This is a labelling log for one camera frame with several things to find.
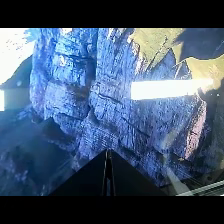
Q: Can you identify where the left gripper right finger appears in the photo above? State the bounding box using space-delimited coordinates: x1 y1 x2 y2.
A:
108 149 168 197

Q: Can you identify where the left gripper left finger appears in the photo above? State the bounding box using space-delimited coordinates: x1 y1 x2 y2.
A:
49 149 109 197

